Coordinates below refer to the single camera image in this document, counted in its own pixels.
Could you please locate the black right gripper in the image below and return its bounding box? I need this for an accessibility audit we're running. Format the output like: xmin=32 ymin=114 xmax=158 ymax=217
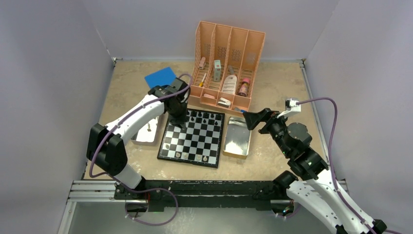
xmin=243 ymin=108 xmax=292 ymax=156

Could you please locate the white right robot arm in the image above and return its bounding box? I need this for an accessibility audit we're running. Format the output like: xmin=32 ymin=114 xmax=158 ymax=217
xmin=243 ymin=108 xmax=387 ymax=234

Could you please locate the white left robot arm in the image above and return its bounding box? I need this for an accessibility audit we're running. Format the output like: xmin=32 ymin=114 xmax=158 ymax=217
xmin=86 ymin=77 xmax=191 ymax=199

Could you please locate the silver tin with white pieces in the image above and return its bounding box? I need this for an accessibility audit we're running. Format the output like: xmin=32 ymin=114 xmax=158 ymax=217
xmin=131 ymin=116 xmax=162 ymax=146

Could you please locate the gold empty tin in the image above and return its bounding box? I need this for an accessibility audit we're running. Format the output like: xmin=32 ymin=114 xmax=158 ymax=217
xmin=223 ymin=116 xmax=251 ymax=160

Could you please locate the pink capped small bottle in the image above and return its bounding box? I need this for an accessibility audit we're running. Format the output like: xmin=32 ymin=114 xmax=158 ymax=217
xmin=237 ymin=77 xmax=250 ymax=97

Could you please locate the pink eraser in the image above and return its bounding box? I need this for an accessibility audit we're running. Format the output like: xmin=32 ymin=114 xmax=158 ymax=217
xmin=203 ymin=94 xmax=216 ymax=99

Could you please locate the white stapler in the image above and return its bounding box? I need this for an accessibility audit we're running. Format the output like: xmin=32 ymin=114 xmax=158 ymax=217
xmin=217 ymin=97 xmax=231 ymax=108

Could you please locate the yellow tipped pen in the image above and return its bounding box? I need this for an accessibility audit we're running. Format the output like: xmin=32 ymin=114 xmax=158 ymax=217
xmin=199 ymin=73 xmax=207 ymax=87

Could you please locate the black and white chessboard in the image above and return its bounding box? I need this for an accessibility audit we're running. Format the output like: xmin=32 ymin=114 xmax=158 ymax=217
xmin=157 ymin=108 xmax=225 ymax=169

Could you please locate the white lotion bottle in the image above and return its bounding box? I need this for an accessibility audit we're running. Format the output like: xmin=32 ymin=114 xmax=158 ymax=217
xmin=221 ymin=75 xmax=237 ymax=95

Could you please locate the pink tube in organizer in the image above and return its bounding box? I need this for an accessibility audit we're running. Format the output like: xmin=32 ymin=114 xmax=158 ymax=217
xmin=198 ymin=57 xmax=206 ymax=70

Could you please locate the teal small box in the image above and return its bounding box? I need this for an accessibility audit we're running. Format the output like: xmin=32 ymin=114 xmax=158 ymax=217
xmin=213 ymin=59 xmax=222 ymax=82

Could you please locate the peach desk organizer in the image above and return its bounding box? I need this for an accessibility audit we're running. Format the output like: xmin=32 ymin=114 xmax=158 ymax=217
xmin=189 ymin=21 xmax=266 ymax=116

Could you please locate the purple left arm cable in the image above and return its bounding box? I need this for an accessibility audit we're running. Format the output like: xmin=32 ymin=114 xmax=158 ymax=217
xmin=89 ymin=73 xmax=193 ymax=226

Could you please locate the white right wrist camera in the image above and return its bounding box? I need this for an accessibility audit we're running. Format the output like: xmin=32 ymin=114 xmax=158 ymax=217
xmin=277 ymin=98 xmax=301 ymax=118

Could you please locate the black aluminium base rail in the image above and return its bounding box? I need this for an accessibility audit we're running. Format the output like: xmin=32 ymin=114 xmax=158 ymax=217
xmin=69 ymin=180 xmax=292 ymax=212

